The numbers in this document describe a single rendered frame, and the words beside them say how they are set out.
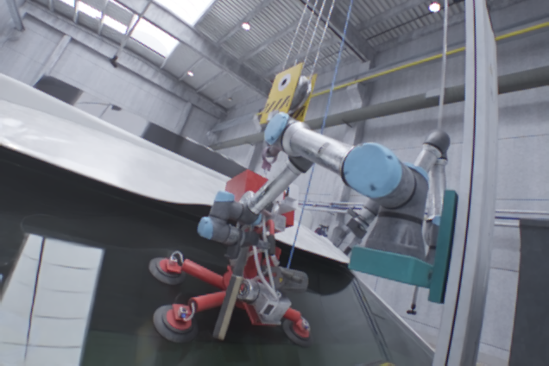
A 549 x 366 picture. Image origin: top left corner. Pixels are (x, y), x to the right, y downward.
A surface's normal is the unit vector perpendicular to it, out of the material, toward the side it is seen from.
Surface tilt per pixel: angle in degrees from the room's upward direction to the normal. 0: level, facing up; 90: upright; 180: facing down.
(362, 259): 90
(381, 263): 90
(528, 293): 90
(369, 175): 93
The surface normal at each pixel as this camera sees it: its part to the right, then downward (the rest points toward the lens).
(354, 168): -0.62, -0.36
